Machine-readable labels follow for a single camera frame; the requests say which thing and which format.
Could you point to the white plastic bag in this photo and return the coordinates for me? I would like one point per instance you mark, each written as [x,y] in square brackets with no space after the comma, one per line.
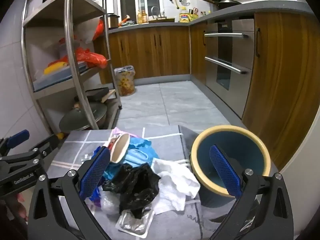
[86,31]

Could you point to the grey countertop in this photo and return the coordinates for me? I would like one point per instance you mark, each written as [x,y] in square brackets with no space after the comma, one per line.
[225,15]

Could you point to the black wok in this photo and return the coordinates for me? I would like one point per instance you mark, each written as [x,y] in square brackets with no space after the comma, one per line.
[225,3]

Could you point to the grey checked mat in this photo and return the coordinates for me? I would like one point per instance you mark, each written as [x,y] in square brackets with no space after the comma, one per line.
[82,142]

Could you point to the grey storage box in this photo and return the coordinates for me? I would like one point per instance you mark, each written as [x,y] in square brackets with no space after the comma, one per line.
[55,80]

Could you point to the blue plastic bag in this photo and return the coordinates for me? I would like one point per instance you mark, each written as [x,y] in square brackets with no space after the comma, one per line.
[141,143]

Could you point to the orange packet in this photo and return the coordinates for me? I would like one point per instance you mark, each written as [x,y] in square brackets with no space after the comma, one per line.
[124,20]

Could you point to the steel pot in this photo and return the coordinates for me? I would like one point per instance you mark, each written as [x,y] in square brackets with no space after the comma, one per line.
[113,21]

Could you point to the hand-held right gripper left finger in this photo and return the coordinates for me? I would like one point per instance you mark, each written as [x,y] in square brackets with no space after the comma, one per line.
[95,173]

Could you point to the blue bin with yellow rim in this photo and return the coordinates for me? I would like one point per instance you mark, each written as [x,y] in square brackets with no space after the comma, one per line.
[240,140]

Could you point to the beige paper cup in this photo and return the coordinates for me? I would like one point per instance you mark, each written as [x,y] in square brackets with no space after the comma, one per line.
[121,147]

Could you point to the yellow plastic packet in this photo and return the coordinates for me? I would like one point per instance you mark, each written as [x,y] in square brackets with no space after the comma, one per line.
[56,67]

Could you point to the yellow food package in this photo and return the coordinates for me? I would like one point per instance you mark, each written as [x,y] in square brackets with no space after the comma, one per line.
[186,17]

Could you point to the wide wooden cabinet door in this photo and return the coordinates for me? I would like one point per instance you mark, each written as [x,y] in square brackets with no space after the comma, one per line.
[280,80]

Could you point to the black plastic bag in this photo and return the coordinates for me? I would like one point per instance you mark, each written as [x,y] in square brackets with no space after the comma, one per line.
[135,187]

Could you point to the white paper towel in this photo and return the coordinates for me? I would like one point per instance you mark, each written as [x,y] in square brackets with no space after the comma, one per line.
[175,187]

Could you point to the metal shelf rack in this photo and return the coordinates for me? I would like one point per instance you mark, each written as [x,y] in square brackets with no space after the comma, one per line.
[68,55]

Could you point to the lilac plastic wrapper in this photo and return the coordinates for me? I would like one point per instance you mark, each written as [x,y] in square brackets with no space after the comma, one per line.
[117,131]

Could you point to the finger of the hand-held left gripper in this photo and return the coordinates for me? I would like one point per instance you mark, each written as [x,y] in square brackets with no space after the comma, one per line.
[17,136]
[47,143]

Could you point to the steel faucet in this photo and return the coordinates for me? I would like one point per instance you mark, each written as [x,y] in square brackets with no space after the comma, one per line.
[155,11]

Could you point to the stainless steel oven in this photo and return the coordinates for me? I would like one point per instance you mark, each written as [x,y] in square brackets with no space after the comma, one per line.
[225,55]

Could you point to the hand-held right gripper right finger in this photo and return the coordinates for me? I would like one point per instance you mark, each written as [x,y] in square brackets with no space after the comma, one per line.
[223,170]

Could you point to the glass pot lid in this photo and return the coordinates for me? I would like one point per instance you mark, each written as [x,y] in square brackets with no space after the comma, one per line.
[82,117]

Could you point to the blue face mask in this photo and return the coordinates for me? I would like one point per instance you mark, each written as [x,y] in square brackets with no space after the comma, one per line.
[138,157]

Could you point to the person's left hand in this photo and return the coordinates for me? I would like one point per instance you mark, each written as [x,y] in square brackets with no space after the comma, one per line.
[21,201]

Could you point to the clear blister tray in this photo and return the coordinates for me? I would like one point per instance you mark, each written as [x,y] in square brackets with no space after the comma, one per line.
[132,226]

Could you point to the white door frame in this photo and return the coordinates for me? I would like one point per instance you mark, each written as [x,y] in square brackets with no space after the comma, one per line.
[300,185]

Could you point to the flower-patterned waste bin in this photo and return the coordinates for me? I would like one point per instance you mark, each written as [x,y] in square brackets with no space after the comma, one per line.
[125,80]

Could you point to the wooden cabinet row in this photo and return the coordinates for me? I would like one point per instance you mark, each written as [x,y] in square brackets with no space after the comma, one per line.
[150,52]

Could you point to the small orange plastic bag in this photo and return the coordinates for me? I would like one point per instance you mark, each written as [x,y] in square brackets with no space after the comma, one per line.
[98,28]

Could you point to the small yellow object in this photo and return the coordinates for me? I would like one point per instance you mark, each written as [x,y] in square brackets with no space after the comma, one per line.
[60,135]

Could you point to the large orange plastic bag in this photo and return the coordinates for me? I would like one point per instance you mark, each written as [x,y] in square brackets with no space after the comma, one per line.
[92,58]

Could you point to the jar of yellow food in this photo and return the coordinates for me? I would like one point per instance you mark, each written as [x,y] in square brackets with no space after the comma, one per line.
[142,17]

